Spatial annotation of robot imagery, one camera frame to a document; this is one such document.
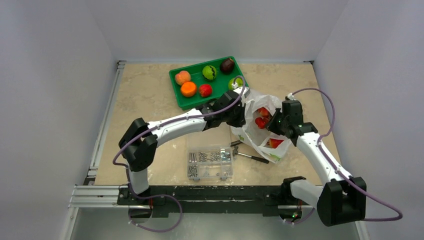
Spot clear plastic screw box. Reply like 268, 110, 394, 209
187, 131, 234, 182

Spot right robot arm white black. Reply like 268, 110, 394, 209
266, 100, 367, 227

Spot green plastic tray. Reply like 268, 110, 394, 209
168, 56, 243, 110

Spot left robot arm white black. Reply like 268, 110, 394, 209
118, 87, 250, 205

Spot small black-handled hammer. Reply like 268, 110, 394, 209
232, 145, 270, 164

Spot fake red apple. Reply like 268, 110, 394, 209
198, 84, 213, 98

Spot fake green apple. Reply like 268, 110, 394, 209
228, 77, 243, 90

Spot black base bar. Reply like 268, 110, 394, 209
117, 185, 299, 218

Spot fake dark red fruit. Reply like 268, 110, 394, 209
219, 57, 235, 75

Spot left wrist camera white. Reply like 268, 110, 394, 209
228, 78, 251, 100

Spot fake green cracked fruit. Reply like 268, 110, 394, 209
202, 65, 217, 81

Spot fake orange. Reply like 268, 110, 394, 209
180, 81, 197, 98

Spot white plastic bag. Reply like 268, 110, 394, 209
230, 89, 292, 163

